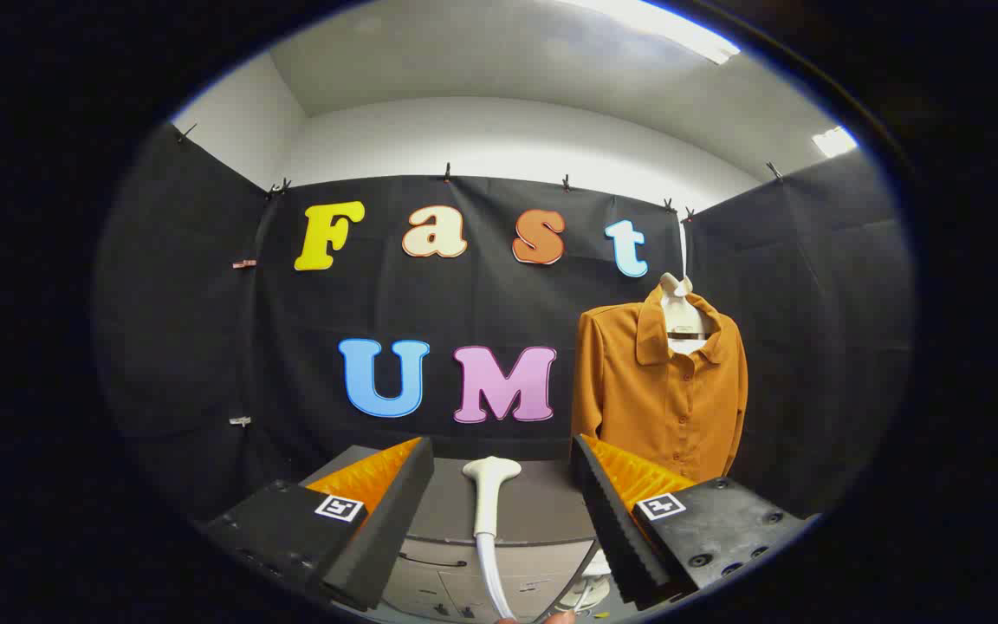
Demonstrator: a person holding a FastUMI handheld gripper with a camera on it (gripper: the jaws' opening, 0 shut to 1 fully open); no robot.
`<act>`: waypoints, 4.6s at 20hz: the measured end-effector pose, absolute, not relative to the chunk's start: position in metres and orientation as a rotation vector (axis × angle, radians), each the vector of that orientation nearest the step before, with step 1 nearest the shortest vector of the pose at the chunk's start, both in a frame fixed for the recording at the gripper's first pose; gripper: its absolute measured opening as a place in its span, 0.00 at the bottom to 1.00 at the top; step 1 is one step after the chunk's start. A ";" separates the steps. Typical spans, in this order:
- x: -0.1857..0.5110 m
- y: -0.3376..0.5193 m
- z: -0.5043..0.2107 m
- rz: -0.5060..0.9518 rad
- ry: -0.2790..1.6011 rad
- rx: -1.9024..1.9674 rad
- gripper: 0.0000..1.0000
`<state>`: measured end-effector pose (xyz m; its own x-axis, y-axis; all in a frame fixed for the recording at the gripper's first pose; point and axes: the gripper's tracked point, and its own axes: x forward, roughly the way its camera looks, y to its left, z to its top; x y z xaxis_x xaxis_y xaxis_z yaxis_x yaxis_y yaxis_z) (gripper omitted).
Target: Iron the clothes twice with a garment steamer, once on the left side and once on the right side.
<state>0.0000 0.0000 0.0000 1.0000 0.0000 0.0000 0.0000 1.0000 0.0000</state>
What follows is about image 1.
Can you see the orange button-up shirt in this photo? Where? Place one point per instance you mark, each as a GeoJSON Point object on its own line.
{"type": "Point", "coordinates": [664, 407]}

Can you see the row of black cloth clips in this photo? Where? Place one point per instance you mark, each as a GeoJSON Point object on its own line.
{"type": "Point", "coordinates": [447, 172]}

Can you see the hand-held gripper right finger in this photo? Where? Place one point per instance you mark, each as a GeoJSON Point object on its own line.
{"type": "Point", "coordinates": [616, 529]}

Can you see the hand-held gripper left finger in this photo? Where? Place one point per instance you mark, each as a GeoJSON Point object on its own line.
{"type": "Point", "coordinates": [386, 529]}

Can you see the long ceiling light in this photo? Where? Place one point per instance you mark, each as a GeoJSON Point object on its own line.
{"type": "Point", "coordinates": [664, 26]}

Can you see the black backdrop cloth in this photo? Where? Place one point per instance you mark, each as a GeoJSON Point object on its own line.
{"type": "Point", "coordinates": [291, 364]}

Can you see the small ceiling light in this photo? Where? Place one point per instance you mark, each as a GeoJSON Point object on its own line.
{"type": "Point", "coordinates": [835, 141]}

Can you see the white round device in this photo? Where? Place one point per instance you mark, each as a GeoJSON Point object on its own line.
{"type": "Point", "coordinates": [592, 594]}

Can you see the white clothes hanger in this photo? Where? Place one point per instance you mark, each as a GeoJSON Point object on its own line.
{"type": "Point", "coordinates": [681, 308]}

